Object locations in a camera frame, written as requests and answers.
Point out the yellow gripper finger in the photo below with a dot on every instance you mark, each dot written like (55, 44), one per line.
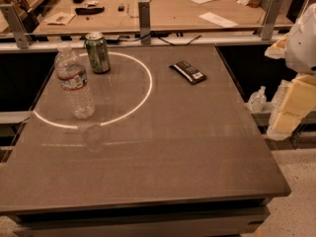
(277, 50)
(292, 102)

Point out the wooden background table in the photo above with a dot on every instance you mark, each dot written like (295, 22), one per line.
(165, 16)

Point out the metal bracket post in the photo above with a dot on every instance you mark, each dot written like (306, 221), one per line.
(144, 22)
(267, 27)
(21, 37)

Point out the small black box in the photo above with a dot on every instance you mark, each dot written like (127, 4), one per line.
(121, 8)

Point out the right metal bracket post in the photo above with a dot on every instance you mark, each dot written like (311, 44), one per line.
(267, 27)

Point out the small white paper sheet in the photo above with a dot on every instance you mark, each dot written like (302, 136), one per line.
(215, 20)

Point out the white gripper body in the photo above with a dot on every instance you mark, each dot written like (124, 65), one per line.
(302, 48)

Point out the green soda can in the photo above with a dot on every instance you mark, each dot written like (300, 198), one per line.
(97, 50)

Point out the left metal bracket post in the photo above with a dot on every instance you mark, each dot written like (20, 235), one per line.
(21, 37)

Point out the black rxbar chocolate wrapper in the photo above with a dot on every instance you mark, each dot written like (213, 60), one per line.
(189, 72)

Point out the clear plastic water bottle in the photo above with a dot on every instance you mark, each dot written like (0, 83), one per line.
(72, 76)

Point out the black tool on table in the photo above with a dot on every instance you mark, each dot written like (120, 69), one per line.
(89, 10)

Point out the white envelope with label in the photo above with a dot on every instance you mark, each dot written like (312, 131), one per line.
(60, 18)

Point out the middle metal bracket post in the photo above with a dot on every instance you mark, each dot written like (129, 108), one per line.
(144, 22)

